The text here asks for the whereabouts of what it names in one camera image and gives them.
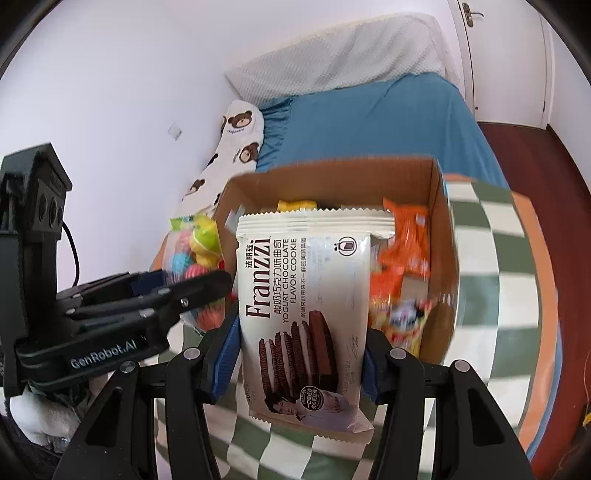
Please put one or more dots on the white wall socket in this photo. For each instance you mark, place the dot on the white wall socket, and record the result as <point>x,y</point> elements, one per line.
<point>174,130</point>

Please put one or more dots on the bed with blue sheet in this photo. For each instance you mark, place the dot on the bed with blue sheet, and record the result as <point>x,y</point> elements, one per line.
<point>383,124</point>

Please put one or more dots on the green and white checkered mat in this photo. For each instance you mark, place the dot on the green and white checkered mat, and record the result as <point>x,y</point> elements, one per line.
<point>489,277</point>

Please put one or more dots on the white door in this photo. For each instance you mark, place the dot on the white door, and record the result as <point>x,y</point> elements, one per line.
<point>503,60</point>

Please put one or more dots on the orange snack packet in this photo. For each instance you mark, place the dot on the orange snack packet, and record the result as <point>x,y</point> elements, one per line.
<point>408,230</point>
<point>392,286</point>

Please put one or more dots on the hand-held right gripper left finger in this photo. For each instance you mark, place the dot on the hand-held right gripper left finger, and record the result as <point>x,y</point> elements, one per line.
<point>226,355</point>

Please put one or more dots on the bag of colourful candy balls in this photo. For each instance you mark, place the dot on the bag of colourful candy balls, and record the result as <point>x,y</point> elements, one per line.
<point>194,249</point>

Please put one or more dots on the white cloth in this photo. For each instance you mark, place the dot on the white cloth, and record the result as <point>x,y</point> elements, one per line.
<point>41,415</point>

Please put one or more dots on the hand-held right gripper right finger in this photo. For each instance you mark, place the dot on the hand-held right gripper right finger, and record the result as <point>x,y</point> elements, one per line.
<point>371,364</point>

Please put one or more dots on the white quilted blanket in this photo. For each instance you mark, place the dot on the white quilted blanket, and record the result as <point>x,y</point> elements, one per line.
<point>341,55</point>

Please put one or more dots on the white chocolate cookie packet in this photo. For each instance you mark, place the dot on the white chocolate cookie packet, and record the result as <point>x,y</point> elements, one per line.
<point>323,277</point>

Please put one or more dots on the yellow cartoon snack packet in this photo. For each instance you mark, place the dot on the yellow cartoon snack packet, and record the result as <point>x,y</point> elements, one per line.
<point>406,323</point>

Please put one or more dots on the white bear print pillow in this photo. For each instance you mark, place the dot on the white bear print pillow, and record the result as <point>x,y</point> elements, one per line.
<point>231,143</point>

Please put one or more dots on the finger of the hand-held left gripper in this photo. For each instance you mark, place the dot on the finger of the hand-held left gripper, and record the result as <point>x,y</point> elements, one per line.
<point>138,282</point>
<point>198,288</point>

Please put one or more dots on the cardboard box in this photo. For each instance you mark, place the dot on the cardboard box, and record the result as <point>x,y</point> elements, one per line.
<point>443,258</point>

